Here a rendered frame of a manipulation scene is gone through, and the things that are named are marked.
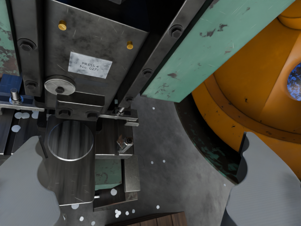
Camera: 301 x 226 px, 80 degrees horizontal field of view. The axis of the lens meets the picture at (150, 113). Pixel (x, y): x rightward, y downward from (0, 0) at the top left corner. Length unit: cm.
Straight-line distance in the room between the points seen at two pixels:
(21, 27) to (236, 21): 27
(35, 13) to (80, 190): 43
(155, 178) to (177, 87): 123
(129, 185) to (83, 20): 59
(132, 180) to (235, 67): 53
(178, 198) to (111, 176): 97
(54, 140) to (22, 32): 36
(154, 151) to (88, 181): 108
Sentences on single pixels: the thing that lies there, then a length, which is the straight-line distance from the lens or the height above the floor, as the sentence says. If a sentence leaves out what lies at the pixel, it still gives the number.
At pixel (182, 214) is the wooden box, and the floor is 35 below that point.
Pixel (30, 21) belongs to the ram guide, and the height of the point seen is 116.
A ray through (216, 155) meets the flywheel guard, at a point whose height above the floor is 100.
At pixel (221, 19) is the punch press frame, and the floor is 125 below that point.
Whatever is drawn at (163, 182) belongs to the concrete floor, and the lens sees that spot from 157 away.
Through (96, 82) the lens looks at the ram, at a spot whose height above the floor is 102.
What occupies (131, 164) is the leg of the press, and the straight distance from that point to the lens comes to 76.
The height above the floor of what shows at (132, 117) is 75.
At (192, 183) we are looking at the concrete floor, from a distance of 173.
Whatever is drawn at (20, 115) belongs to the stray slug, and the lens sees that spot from 70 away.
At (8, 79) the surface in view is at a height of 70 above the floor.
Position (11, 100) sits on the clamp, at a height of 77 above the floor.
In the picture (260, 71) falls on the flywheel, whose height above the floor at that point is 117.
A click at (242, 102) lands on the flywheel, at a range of 51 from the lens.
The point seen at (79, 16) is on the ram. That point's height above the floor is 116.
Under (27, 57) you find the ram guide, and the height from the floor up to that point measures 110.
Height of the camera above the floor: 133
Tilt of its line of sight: 51 degrees down
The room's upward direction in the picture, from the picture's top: 44 degrees clockwise
